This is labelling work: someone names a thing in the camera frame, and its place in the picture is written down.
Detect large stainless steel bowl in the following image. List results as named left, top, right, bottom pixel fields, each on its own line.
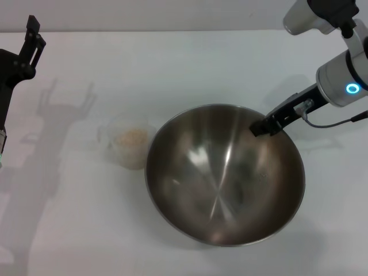
left=144, top=103, right=306, bottom=248

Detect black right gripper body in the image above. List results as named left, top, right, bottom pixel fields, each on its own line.
left=289, top=84, right=329, bottom=125

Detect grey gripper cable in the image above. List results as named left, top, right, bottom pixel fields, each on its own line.
left=298, top=110, right=368, bottom=128

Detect clear plastic measuring cup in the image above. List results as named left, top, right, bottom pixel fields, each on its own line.
left=97, top=112, right=158, bottom=171

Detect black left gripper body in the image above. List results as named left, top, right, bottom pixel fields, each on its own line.
left=0, top=48, right=24, bottom=132

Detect rice grains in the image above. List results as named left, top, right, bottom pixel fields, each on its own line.
left=114, top=129, right=150, bottom=169

